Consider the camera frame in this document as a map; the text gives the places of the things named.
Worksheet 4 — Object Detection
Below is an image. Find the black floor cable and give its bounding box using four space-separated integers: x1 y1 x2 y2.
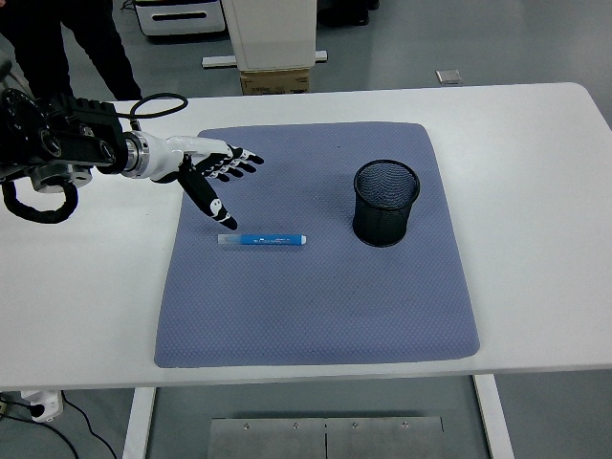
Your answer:
0 414 78 459
60 396 120 459

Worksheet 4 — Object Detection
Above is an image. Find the brown cardboard box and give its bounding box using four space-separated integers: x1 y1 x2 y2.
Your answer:
240 68 312 96

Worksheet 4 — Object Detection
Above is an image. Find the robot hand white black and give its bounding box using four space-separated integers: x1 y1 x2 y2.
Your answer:
142 135 266 232

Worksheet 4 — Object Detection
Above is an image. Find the white power strip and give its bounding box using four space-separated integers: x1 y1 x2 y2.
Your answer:
21 389 65 423

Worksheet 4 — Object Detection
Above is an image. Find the white stand base bar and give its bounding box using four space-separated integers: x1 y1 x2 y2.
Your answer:
203 49 330 69

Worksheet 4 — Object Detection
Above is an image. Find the blue-grey textured mat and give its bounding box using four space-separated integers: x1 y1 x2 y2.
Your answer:
153 121 481 369

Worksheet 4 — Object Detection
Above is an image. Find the white table leg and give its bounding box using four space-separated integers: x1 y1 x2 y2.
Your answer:
121 385 158 459
472 375 516 459

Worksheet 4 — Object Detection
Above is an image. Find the black mesh pen holder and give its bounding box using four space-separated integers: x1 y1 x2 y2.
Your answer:
352 159 422 249

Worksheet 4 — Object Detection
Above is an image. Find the white cabinet with dark slot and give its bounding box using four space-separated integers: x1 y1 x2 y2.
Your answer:
135 0 229 37

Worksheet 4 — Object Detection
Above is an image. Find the blue marker pen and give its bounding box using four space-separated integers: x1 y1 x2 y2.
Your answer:
217 232 309 247

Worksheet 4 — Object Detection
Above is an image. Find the white upright stand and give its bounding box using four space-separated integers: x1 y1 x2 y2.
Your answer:
223 0 320 72

